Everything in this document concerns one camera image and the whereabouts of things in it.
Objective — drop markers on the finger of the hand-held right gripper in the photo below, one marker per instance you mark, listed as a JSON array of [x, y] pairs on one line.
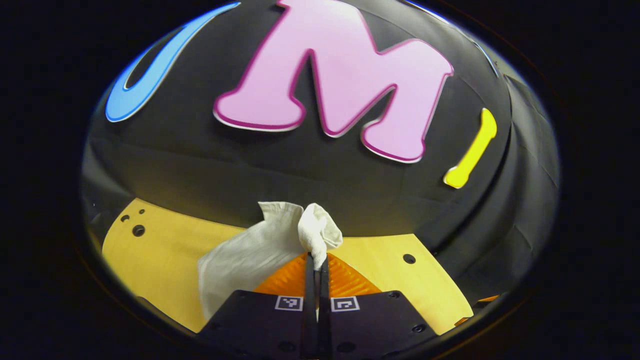
[[462, 321], [487, 299]]

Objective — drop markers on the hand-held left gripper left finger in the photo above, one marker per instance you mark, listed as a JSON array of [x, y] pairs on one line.
[[310, 320]]

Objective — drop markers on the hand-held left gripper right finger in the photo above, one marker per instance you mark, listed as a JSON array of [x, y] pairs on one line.
[[324, 320]]

